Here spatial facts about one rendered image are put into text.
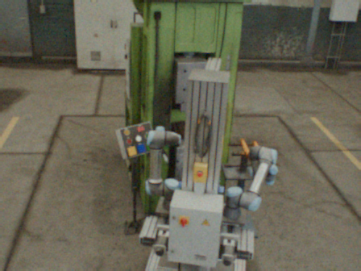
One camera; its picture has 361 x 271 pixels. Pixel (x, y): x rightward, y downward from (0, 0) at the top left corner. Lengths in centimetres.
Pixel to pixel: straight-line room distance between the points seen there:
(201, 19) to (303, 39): 690
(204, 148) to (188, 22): 158
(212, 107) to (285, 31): 800
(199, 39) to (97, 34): 544
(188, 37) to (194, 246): 199
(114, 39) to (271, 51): 379
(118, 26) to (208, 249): 691
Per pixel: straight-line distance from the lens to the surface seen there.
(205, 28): 406
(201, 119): 265
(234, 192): 332
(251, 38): 1034
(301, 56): 1086
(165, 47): 401
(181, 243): 296
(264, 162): 343
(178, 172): 432
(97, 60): 944
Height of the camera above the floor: 283
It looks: 26 degrees down
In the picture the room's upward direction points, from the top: 3 degrees clockwise
